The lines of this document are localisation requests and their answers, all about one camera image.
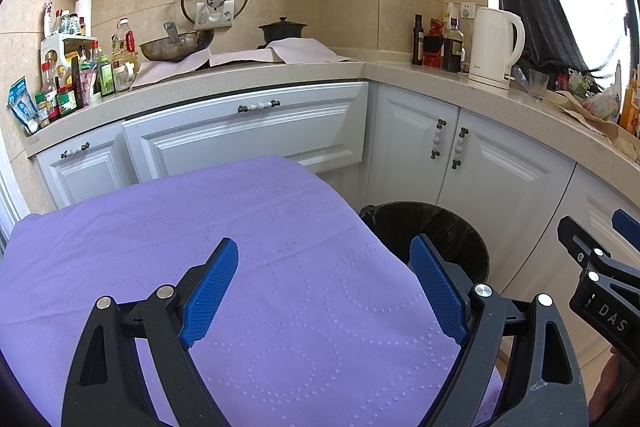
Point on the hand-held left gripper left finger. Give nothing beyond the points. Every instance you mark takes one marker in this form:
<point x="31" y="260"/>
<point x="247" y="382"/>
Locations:
<point x="210" y="297"/>

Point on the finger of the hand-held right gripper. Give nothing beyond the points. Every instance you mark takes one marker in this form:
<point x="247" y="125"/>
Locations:
<point x="575" y="239"/>
<point x="627" y="227"/>

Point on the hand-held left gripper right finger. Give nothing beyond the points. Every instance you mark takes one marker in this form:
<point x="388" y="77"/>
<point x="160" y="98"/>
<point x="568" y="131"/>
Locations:
<point x="440" y="292"/>

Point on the black trash bin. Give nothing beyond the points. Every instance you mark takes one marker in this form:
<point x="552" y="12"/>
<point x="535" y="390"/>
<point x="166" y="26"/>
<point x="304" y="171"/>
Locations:
<point x="440" y="219"/>

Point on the person's right hand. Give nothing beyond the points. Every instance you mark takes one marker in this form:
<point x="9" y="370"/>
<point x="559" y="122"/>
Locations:
<point x="607" y="382"/>

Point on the purple tablecloth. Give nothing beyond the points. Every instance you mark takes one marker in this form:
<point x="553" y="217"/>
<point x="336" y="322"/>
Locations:
<point x="150" y="232"/>

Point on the brown paper bag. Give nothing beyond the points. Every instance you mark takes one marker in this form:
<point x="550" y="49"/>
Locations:
<point x="585" y="119"/>

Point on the orange drink bottle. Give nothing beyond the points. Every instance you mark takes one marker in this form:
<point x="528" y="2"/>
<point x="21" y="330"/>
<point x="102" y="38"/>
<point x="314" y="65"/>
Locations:
<point x="631" y="102"/>

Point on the narrow white cabinet door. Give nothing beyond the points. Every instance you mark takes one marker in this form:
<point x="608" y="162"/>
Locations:
<point x="405" y="147"/>

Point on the green red plastic clips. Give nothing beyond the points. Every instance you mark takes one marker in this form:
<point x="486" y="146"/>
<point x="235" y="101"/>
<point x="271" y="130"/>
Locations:
<point x="582" y="82"/>

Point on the clear glass cup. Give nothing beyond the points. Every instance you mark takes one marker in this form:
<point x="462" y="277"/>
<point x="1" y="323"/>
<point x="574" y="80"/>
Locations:
<point x="538" y="87"/>

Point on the wide white cabinet drawer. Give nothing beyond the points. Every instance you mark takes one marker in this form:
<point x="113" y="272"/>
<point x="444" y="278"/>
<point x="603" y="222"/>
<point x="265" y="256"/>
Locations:
<point x="240" y="142"/>

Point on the small white cabinet door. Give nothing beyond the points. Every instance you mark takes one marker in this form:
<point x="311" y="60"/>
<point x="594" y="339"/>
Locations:
<point x="85" y="177"/>

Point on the white electric kettle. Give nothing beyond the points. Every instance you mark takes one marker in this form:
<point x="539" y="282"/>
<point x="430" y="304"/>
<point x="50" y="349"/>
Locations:
<point x="490" y="47"/>

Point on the dark soy sauce bottle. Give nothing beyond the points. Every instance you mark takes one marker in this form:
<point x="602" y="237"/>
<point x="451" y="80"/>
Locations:
<point x="452" y="52"/>

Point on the red sauce jar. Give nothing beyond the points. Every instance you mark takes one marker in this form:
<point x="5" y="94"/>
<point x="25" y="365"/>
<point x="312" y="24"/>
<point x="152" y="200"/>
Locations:
<point x="432" y="57"/>

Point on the cluster of condiment bottles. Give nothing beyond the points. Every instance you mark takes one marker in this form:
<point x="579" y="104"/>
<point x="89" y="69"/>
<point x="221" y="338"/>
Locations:
<point x="65" y="97"/>

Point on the dark olive oil bottle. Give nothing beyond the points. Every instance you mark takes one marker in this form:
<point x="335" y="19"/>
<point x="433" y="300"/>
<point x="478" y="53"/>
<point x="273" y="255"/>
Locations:
<point x="417" y="44"/>

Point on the large cooking oil bottle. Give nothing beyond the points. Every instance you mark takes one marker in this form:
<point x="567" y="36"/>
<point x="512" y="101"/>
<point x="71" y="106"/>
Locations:
<point x="125" y="62"/>

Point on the steel wok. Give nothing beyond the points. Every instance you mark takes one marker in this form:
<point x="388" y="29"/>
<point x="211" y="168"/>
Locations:
<point x="175" y="47"/>

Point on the white cloth on stove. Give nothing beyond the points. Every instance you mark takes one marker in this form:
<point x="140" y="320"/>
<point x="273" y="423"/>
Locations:
<point x="300" y="49"/>

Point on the blue white seasoning packet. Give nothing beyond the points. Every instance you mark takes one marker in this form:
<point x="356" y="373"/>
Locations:
<point x="22" y="107"/>

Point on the black lidded pot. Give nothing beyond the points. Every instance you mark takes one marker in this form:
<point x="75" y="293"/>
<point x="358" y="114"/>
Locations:
<point x="282" y="32"/>

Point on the white lid holder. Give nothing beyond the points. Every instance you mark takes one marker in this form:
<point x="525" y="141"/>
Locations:
<point x="226" y="19"/>

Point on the white condiment rack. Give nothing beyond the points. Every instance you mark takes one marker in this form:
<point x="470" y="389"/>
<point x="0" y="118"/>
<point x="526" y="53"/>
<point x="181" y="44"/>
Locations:
<point x="55" y="47"/>

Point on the white paper towel roll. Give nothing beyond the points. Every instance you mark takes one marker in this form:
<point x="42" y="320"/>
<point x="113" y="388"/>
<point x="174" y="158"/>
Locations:
<point x="84" y="12"/>

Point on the white door frame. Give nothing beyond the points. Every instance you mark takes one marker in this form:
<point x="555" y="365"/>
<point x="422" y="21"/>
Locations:
<point x="10" y="187"/>

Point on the white wall socket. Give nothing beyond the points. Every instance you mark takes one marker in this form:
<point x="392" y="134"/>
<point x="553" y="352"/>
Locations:
<point x="467" y="9"/>

